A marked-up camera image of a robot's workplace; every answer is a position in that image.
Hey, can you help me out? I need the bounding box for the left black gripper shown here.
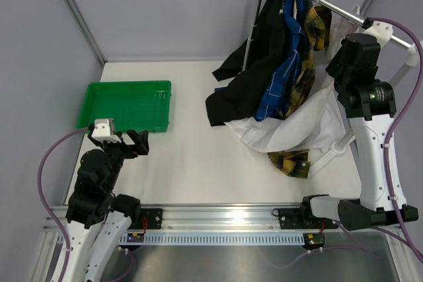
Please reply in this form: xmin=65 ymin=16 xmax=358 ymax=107
xmin=89 ymin=129 xmax=149 ymax=191

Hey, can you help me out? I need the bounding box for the white shirt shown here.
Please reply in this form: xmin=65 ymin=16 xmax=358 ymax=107
xmin=226 ymin=18 xmax=356 ymax=153

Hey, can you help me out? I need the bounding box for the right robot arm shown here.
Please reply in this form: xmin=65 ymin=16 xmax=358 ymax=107
xmin=299 ymin=34 xmax=419 ymax=231

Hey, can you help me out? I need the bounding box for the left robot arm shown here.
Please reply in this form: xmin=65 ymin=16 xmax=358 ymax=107
xmin=52 ymin=127 xmax=149 ymax=281

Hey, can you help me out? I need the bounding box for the black shirt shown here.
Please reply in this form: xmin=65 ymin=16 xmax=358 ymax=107
xmin=206 ymin=0 xmax=288 ymax=126

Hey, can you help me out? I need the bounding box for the blue plaid shirt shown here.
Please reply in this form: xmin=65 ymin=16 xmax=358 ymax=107
xmin=254 ymin=0 xmax=314 ymax=122

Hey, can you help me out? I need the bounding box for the yellow plaid shirt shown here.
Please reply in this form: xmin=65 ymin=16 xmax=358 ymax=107
xmin=268 ymin=5 xmax=332 ymax=178

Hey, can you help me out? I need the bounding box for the green plastic tray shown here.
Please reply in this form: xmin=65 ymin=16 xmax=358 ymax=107
xmin=77 ymin=81 xmax=172 ymax=133

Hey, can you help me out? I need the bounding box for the metal clothes rack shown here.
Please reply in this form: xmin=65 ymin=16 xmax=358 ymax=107
xmin=243 ymin=0 xmax=422 ymax=176

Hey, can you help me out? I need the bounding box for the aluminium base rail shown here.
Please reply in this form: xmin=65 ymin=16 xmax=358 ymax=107
xmin=42 ymin=204 xmax=410 ymax=233

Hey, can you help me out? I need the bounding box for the white slotted cable duct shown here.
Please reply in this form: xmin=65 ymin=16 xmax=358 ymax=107
xmin=56 ymin=232 xmax=307 ymax=246

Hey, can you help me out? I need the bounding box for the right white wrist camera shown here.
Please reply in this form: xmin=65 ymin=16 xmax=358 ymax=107
xmin=362 ymin=19 xmax=393 ymax=48

